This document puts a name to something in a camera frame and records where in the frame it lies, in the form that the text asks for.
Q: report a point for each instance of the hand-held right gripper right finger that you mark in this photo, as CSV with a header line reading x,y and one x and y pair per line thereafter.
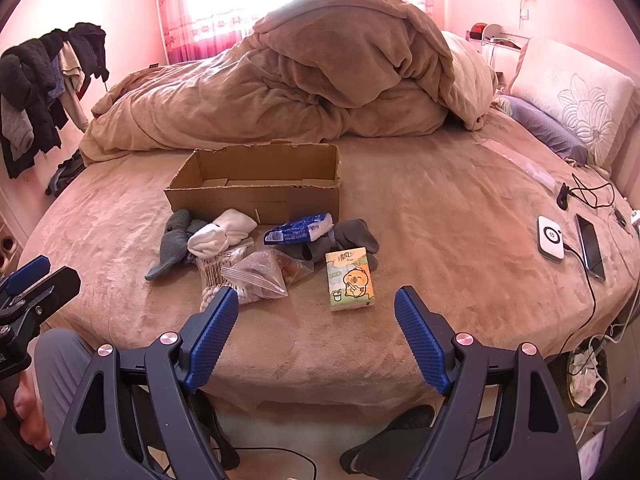
x,y
420,340

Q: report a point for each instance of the white power bank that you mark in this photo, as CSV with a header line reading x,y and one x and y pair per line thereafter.
x,y
550,237

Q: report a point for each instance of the pink patterned curtain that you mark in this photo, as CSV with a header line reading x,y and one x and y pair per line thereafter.
x,y
175,35

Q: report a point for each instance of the black hooded jacket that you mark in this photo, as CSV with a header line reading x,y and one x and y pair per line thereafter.
x,y
90,50

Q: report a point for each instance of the round bed brown sheet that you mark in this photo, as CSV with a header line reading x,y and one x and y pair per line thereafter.
x,y
425,210

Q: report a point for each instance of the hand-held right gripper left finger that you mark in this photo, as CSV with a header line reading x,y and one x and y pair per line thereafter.
x,y
215,335

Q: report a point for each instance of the beige shirt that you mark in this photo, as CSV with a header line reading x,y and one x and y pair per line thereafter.
x,y
72,75

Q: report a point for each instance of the dark grey sock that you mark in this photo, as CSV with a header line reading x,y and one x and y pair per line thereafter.
x,y
355,237

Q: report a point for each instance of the person's left hand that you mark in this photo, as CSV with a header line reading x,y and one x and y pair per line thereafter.
x,y
30,420

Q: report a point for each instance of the white sock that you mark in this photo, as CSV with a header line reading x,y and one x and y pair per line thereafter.
x,y
225,230

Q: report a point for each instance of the cardboard box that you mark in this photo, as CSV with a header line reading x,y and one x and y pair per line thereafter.
x,y
250,205

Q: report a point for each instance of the white floral embroidered cushion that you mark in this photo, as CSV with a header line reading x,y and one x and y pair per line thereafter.
x,y
570,90

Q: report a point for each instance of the light grey sock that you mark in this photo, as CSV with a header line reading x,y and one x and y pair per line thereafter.
x,y
170,255

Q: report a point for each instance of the brown fleece blanket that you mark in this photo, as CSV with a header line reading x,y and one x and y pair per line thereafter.
x,y
300,75

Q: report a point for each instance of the blue tissue packet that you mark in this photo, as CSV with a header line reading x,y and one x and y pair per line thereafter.
x,y
295,230

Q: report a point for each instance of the person's leg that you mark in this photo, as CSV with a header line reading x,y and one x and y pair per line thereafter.
x,y
60,365
395,440

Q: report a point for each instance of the beige floor rack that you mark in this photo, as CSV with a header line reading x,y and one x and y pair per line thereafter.
x,y
7,252

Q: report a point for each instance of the red bedside item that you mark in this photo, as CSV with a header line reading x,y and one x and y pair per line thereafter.
x,y
475,32

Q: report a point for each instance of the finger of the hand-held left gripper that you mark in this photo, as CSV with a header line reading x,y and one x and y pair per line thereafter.
x,y
30,267
55,287

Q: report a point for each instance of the trash bin with paper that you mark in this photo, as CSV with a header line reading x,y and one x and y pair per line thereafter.
x,y
585,375

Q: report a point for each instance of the dark bag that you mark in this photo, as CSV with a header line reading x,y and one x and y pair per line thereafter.
x,y
65,175

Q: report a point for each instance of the black fleece jacket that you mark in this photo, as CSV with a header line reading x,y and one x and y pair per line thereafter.
x,y
25,75

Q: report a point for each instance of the clear zip bag brown contents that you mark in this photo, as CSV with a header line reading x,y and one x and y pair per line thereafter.
x,y
270,272

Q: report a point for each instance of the person's left leg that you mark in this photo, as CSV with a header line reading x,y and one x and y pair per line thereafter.
x,y
60,365

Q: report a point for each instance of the cartoon print tissue pack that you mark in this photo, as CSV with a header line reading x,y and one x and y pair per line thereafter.
x,y
350,280

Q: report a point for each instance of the person's right leg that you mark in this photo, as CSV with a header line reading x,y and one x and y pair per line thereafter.
x,y
395,440

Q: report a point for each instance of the grey garment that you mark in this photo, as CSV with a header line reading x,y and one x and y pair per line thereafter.
x,y
15,130

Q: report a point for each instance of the black smartphone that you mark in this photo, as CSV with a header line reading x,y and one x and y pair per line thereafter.
x,y
591,247

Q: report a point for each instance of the cream quilt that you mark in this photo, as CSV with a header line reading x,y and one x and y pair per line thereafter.
x,y
467,85

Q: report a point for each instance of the white bedside shelf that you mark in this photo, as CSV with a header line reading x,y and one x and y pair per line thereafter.
x,y
500,40

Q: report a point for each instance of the cotton swab bag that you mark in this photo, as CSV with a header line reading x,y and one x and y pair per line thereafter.
x,y
212,275

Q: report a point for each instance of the purple pillow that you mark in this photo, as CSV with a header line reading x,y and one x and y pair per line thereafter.
x,y
545,125

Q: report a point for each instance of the clear plastic bag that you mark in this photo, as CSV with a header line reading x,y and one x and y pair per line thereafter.
x,y
520,162

